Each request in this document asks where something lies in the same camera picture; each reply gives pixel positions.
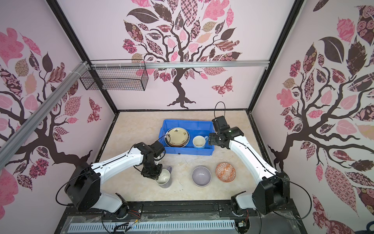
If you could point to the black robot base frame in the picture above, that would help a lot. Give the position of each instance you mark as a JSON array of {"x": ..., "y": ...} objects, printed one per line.
[{"x": 285, "y": 220}]

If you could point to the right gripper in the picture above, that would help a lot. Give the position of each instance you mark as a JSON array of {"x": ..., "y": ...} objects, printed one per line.
[{"x": 212, "y": 139}]

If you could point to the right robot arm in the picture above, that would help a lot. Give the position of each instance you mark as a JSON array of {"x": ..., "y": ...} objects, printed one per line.
[{"x": 272, "y": 188}]

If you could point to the cream yellow plate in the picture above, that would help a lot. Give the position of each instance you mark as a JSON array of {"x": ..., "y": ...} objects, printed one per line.
[{"x": 177, "y": 137}]

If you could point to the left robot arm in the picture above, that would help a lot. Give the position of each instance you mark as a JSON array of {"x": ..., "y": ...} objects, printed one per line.
[{"x": 84, "y": 186}]

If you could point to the aluminium rail back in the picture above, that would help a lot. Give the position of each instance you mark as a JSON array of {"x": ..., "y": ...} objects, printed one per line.
[{"x": 194, "y": 64}]

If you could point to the red patterned bowl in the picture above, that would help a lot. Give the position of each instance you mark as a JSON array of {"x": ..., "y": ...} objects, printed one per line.
[{"x": 225, "y": 172}]

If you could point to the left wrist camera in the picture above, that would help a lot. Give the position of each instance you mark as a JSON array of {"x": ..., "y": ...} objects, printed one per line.
[{"x": 157, "y": 148}]

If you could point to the aluminium rail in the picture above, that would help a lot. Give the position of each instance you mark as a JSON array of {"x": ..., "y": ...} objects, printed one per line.
[
  {"x": 194, "y": 64},
  {"x": 9, "y": 149}
]

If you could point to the aluminium rail left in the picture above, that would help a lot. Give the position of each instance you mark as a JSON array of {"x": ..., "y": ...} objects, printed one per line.
[{"x": 9, "y": 149}]

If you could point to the light blue mug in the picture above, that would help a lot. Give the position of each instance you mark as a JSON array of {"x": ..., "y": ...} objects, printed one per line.
[{"x": 199, "y": 142}]

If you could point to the purple mug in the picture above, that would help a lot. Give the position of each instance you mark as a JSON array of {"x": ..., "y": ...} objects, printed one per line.
[{"x": 165, "y": 180}]

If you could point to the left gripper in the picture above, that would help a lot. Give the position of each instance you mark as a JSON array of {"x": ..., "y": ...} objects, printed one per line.
[{"x": 155, "y": 175}]

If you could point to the white vented cable duct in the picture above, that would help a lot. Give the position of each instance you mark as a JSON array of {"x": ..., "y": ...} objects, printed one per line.
[{"x": 157, "y": 227}]

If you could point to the blue plastic bin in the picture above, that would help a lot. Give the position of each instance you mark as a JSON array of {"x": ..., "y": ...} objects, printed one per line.
[{"x": 194, "y": 128}]

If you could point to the black wire basket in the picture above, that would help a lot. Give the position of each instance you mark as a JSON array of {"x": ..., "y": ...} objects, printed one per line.
[{"x": 116, "y": 75}]

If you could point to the lavender bowl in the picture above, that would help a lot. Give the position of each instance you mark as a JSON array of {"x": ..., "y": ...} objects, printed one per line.
[{"x": 201, "y": 176}]

